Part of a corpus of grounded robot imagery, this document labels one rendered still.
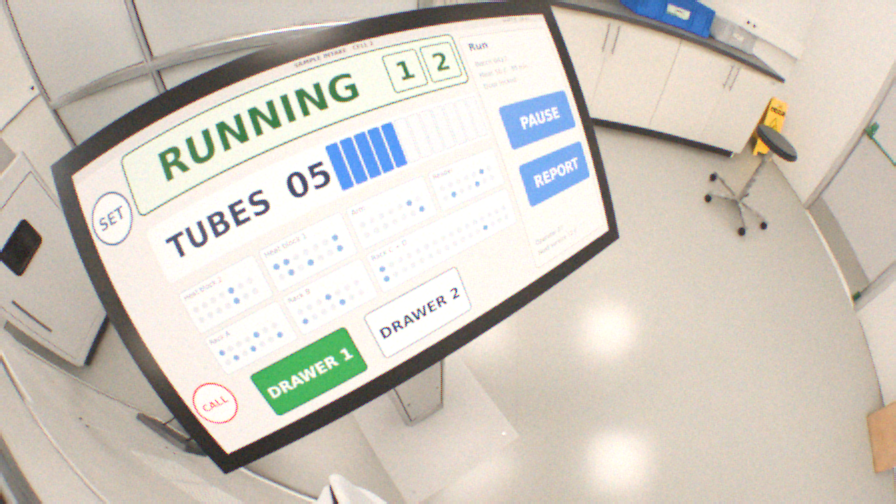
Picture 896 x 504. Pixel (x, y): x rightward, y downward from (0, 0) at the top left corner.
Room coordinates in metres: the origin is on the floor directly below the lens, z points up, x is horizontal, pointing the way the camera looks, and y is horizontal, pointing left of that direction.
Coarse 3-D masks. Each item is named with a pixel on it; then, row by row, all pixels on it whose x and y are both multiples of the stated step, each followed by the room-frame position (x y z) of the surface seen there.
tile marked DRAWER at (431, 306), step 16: (448, 272) 0.17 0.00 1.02; (416, 288) 0.15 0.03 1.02; (432, 288) 0.15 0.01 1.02; (448, 288) 0.16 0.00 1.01; (464, 288) 0.16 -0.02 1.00; (384, 304) 0.13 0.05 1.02; (400, 304) 0.14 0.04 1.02; (416, 304) 0.14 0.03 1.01; (432, 304) 0.14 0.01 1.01; (448, 304) 0.15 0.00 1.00; (464, 304) 0.15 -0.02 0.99; (368, 320) 0.12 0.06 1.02; (384, 320) 0.12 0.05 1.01; (400, 320) 0.13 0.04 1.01; (416, 320) 0.13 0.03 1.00; (432, 320) 0.13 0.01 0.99; (448, 320) 0.14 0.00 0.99; (384, 336) 0.11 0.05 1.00; (400, 336) 0.12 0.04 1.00; (416, 336) 0.12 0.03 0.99; (384, 352) 0.10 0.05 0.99
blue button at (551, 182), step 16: (576, 144) 0.31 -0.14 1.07; (544, 160) 0.28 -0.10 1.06; (560, 160) 0.29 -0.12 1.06; (576, 160) 0.30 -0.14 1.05; (528, 176) 0.26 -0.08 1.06; (544, 176) 0.27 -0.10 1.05; (560, 176) 0.28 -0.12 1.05; (576, 176) 0.29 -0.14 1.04; (528, 192) 0.25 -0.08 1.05; (544, 192) 0.26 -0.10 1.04; (560, 192) 0.26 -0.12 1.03
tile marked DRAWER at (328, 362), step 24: (336, 336) 0.10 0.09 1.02; (288, 360) 0.08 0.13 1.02; (312, 360) 0.08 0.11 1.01; (336, 360) 0.09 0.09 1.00; (360, 360) 0.09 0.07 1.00; (264, 384) 0.06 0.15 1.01; (288, 384) 0.06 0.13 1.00; (312, 384) 0.07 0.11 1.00; (336, 384) 0.07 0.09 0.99; (288, 408) 0.04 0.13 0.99
